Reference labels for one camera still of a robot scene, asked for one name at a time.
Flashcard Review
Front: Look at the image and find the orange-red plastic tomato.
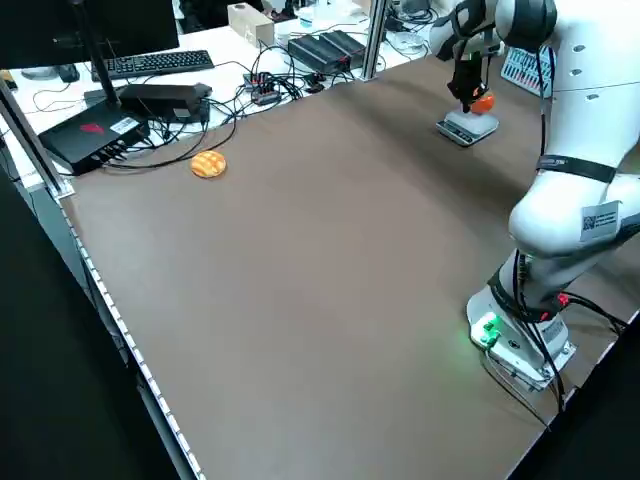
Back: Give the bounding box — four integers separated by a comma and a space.
469, 93, 496, 116

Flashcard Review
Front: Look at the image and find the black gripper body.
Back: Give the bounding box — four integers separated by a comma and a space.
449, 53, 487, 91

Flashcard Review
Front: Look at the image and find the black monitor stand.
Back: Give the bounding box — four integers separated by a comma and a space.
69, 0, 124, 109

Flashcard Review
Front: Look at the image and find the silver digital kitchen scale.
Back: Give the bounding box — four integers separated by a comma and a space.
434, 107, 501, 149

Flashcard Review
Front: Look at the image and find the black box with red logo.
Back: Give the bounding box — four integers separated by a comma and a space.
38, 107, 151, 176

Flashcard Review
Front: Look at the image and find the beige cardboard box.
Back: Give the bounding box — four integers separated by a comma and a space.
227, 3, 275, 49

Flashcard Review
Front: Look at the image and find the aluminium frame post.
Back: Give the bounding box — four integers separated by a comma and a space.
0, 79, 76, 199
362, 0, 389, 81

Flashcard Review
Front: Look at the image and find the round golden bread bun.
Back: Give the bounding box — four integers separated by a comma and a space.
191, 150, 229, 180

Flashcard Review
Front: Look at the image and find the grey usb hub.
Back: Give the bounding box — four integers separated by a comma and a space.
243, 72, 281, 105

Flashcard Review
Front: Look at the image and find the black computer monitor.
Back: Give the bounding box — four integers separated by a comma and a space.
0, 0, 180, 69

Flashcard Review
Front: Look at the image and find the black desk cable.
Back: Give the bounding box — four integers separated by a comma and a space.
102, 112, 239, 172

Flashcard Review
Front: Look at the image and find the black flat device box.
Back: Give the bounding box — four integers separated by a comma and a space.
119, 83, 214, 124

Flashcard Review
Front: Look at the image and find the black base cable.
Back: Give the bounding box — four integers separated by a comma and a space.
481, 347, 554, 432
559, 292, 629, 336

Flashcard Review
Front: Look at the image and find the black power brick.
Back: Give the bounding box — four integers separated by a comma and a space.
288, 34, 346, 72
319, 29, 367, 64

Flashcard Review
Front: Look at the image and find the black keyboard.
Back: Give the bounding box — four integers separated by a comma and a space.
90, 49, 215, 82

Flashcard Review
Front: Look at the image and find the light blue plastic basket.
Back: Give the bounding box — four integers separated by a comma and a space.
501, 47, 556, 97

